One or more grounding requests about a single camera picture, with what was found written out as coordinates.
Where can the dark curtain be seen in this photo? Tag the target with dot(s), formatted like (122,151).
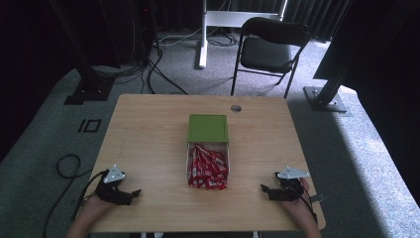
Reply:
(317,16)

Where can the black metal stand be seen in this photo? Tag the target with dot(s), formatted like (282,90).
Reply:
(87,82)
(325,95)

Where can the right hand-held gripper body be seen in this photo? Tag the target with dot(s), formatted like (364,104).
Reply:
(290,188)

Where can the person's right hand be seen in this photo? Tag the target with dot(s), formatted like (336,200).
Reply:
(298,205)

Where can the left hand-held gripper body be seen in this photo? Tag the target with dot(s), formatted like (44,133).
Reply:
(110,190)

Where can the grey table grommet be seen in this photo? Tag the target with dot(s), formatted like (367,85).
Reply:
(236,108)

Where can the white desk frame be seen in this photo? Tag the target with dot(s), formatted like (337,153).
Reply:
(206,26)

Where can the black folding chair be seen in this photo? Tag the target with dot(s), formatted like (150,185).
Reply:
(267,49)

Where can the pile of red packets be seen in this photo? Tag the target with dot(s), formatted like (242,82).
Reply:
(207,168)

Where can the green box lid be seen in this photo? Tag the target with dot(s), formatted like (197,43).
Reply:
(208,128)

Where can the person's left hand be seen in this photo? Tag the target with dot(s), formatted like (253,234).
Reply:
(95,205)

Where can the clear box of red packets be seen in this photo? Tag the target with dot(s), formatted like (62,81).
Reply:
(228,155)

